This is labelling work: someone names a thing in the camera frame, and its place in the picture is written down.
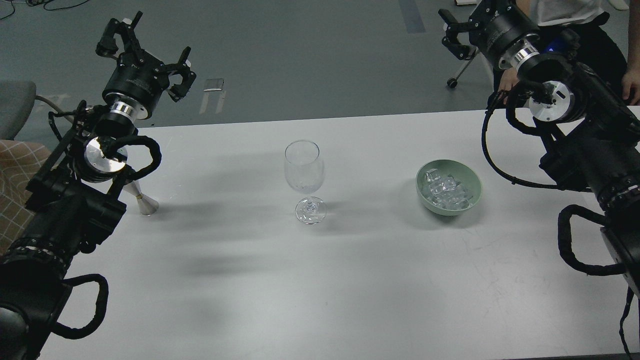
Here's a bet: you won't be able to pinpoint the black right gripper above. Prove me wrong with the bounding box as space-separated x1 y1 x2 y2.
438 0 542 69

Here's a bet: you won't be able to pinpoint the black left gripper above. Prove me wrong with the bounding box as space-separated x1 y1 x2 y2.
96 11 197 119

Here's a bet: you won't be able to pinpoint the green bowl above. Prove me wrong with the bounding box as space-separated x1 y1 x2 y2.
414 159 483 217

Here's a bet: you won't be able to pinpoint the steel cocktail jigger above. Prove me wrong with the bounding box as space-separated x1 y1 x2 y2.
123 180 160 216

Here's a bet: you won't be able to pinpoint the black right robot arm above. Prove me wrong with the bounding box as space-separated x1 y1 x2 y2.
438 0 639 357

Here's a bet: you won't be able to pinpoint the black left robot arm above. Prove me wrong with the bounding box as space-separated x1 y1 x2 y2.
1 11 197 360

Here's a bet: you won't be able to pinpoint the pile of ice cubes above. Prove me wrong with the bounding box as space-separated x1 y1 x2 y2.
420 168 474 211

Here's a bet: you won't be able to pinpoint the clear wine glass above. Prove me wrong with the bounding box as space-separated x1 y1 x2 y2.
284 139 327 224

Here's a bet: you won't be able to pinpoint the white office chair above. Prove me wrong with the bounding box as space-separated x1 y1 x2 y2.
446 48 494 89

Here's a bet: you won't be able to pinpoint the silver floor plate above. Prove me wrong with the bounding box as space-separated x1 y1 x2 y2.
202 78 225 92

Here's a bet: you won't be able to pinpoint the grey chair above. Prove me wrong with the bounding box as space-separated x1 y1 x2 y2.
0 80 62 141

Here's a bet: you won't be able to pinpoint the beige checked cushion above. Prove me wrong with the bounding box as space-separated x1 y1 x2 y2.
0 139 51 255

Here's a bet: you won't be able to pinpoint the black floor cables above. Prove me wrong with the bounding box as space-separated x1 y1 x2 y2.
0 0 91 21

